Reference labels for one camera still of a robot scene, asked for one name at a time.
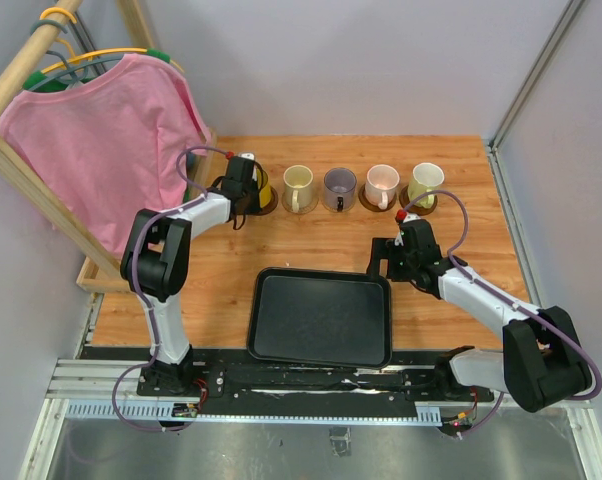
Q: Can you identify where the yellow mug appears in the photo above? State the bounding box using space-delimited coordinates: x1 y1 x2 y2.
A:
255 167 273 210

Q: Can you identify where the brown coaster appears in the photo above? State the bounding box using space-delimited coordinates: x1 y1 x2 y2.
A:
358 186 398 213
245 187 278 216
399 186 438 216

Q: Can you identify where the cream mug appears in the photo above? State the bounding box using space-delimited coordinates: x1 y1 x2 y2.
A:
283 165 316 201

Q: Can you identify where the pink mug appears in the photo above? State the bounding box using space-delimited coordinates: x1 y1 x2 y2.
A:
365 164 400 211

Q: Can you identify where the woven coaster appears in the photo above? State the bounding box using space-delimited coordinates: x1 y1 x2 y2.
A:
283 192 318 215
322 196 356 214

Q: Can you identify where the purple mug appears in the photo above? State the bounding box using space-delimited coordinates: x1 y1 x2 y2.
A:
323 167 357 213

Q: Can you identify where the pale green mug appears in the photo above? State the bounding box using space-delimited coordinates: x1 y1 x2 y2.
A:
408 162 445 209

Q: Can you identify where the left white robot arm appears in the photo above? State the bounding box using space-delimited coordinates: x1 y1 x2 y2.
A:
120 153 270 396

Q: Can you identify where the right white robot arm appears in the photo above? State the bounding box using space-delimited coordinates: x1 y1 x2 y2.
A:
367 216 599 412

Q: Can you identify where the black serving tray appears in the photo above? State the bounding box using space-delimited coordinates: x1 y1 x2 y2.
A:
247 267 392 368

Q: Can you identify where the pink t-shirt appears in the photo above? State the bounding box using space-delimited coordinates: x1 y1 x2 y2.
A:
0 54 211 257

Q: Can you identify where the wooden clothes rack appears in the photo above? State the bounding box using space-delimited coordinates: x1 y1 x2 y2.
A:
0 0 218 295

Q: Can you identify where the grey-blue hanger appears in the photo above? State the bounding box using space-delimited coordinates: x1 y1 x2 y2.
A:
31 19 122 86

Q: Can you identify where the green hanger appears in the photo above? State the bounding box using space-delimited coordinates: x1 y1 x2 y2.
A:
22 50 184 93

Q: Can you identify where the yellow hanger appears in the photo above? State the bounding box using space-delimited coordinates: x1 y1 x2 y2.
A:
67 0 158 67

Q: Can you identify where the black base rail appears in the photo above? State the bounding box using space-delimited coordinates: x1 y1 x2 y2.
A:
78 344 562 426

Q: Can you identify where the aluminium frame post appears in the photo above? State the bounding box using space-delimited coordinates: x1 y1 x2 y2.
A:
484 0 589 155

